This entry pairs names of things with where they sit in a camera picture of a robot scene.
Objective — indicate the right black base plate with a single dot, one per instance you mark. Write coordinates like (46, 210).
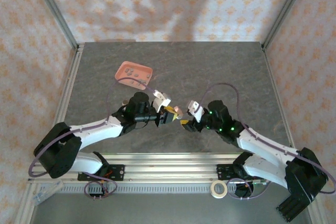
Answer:
(223, 172)

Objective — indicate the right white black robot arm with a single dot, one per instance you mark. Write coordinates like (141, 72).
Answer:
(262, 146)

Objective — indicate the aluminium frame post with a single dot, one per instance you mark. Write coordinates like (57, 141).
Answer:
(52, 9)
(286, 9)

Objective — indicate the pink plastic tray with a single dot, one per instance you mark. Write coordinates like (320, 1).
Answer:
(123, 68)

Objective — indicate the white tape roll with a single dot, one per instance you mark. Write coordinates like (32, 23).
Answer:
(212, 189)

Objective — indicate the left aluminium side rail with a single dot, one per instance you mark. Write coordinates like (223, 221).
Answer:
(71, 82)

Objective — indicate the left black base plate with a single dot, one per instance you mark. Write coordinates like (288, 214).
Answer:
(116, 172)

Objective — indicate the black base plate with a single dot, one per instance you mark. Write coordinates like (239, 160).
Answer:
(116, 172)
(223, 172)

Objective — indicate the aluminium side rail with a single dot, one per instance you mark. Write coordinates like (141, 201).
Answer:
(278, 98)
(71, 82)

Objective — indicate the left aluminium frame post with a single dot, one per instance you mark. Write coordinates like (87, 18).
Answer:
(52, 9)

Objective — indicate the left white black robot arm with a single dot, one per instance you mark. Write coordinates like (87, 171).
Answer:
(97, 130)

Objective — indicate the aluminium mounting rail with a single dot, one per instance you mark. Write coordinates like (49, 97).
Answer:
(168, 169)

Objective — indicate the right aluminium side rail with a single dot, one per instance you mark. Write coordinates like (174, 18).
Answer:
(278, 98)

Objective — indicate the small metal clip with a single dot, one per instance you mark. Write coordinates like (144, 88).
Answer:
(177, 109)

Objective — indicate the right aluminium frame post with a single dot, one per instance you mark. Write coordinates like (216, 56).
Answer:
(286, 9)

